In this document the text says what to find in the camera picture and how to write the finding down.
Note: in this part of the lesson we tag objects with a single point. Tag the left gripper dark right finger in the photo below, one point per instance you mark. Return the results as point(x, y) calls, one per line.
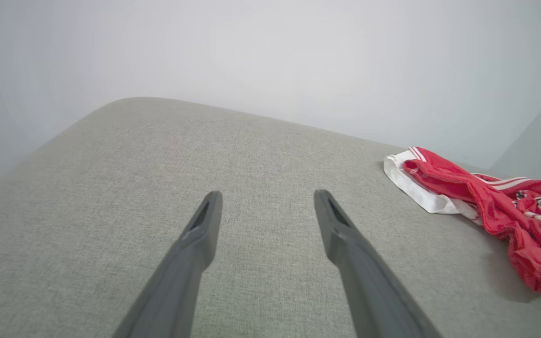
point(369, 291)

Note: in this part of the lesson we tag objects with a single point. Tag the grey fabric sofa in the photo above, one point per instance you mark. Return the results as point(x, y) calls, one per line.
point(111, 197)

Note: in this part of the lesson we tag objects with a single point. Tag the red white sports garment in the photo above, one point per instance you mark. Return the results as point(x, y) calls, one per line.
point(463, 188)

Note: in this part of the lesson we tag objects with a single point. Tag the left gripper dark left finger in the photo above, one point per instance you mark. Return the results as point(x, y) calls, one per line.
point(181, 272)

